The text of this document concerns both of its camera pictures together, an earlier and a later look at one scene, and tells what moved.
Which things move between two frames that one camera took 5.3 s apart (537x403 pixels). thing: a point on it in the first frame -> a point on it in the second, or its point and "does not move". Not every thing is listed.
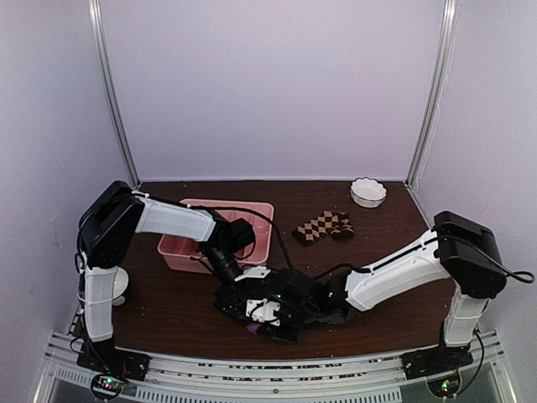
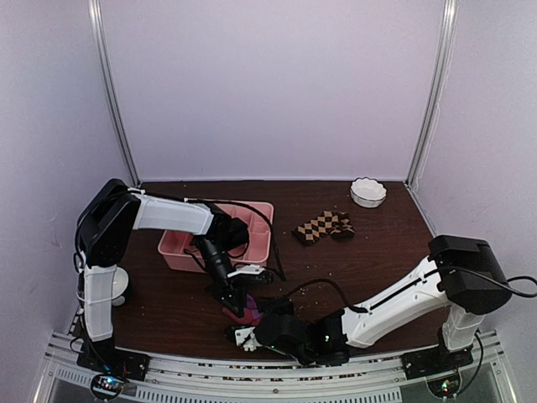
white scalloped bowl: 367,192 does not move
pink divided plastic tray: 181,251 does not move
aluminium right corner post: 440,81 does not move
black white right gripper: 278,337 -> 281,315
